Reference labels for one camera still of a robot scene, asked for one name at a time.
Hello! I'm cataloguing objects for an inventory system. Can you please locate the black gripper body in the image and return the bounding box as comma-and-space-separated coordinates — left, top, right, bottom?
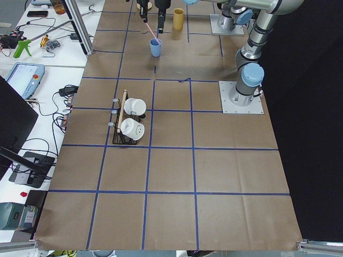
155, 0, 171, 11
137, 0, 150, 9

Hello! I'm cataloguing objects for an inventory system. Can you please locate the pink chopstick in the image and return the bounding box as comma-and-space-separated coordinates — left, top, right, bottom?
145, 22, 158, 40

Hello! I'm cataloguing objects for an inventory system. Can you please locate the light blue plastic cup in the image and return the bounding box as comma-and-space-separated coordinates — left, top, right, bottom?
150, 38, 162, 57

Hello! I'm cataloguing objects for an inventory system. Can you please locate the bamboo chopstick holder cup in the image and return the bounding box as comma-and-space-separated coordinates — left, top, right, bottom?
173, 8, 184, 31

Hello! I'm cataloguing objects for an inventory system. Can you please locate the white plain mug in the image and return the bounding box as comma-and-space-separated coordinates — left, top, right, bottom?
124, 98, 146, 116

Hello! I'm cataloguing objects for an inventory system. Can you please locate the black power adapter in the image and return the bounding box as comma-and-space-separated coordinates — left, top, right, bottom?
58, 85, 79, 96

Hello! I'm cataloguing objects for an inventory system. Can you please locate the black smartphone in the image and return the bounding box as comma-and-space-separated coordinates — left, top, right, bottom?
27, 10, 49, 18

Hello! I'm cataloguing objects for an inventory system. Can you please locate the white smiley mug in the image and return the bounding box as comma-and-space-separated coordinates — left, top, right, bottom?
121, 118, 145, 140

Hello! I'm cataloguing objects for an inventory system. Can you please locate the blue teach pendant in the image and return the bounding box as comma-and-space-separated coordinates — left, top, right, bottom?
5, 62, 45, 100

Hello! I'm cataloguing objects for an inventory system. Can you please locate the black monitor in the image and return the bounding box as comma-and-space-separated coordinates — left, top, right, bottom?
0, 75, 40, 180

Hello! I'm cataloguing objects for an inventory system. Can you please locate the green box device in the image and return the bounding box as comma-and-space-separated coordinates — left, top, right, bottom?
1, 202, 39, 230

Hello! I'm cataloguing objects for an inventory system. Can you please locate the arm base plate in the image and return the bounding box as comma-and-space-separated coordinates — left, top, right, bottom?
219, 81, 264, 115
210, 14, 244, 36

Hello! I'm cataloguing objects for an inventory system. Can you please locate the aluminium frame post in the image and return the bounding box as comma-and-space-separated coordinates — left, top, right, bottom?
62, 0, 94, 56

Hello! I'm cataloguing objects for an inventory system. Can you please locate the green handled reacher tool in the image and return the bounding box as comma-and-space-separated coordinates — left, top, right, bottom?
13, 19, 72, 58

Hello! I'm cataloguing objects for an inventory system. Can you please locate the black wire mug rack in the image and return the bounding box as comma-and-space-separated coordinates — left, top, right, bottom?
108, 89, 146, 145

